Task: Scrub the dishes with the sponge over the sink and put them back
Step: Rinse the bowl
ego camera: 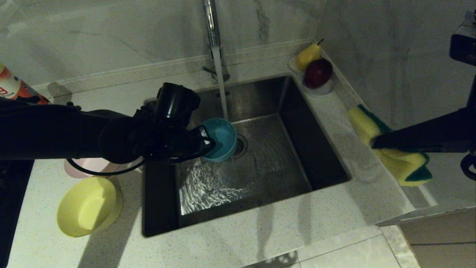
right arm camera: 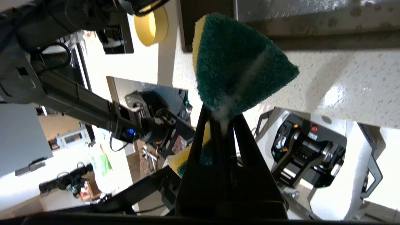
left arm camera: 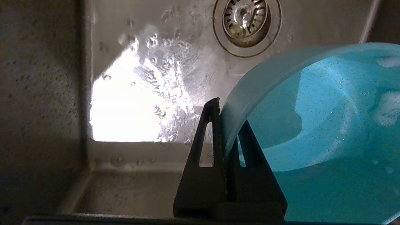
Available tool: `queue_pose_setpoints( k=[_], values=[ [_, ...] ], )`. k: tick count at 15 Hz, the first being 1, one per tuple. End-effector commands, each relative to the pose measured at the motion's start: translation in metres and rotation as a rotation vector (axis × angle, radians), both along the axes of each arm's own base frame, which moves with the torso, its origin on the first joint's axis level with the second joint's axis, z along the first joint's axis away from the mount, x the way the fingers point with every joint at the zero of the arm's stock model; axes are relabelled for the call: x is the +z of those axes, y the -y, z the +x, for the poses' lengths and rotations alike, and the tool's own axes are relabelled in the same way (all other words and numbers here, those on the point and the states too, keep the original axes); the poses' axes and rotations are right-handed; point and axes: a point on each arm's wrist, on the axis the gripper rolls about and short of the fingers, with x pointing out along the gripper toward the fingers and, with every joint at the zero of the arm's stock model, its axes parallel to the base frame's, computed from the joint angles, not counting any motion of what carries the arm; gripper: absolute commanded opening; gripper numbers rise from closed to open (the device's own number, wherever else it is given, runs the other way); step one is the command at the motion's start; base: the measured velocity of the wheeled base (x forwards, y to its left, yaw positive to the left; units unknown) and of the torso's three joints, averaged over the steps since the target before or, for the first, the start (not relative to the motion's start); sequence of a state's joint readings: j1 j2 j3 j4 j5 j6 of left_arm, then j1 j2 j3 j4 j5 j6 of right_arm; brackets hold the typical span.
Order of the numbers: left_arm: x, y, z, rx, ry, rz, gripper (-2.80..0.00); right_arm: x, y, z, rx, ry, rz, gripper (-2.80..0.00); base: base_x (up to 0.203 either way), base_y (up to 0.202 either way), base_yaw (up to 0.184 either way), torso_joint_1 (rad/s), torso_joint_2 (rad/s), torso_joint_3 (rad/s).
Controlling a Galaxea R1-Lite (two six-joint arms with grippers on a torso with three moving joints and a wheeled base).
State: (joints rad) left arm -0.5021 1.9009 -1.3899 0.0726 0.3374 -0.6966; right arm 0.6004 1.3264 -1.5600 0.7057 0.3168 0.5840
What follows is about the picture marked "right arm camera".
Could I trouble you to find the green plastic bag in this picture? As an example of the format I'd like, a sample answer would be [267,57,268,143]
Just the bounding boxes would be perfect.
[90,145,113,192]

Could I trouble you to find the yellow plastic bowl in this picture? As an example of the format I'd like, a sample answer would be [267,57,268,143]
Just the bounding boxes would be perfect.
[134,6,169,47]

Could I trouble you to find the stainless steel sink basin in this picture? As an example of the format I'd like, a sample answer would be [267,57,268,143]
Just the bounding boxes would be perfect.
[180,0,400,52]

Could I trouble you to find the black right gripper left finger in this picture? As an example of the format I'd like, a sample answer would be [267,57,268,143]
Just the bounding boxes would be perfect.
[175,105,232,218]

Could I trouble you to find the black power strip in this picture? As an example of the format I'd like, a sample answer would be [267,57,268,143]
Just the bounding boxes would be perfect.
[38,163,95,196]

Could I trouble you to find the green and yellow sponge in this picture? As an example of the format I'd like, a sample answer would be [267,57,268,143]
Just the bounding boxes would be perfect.
[167,12,300,178]

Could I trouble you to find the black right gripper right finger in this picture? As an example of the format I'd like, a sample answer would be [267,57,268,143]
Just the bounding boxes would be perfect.
[226,113,288,219]

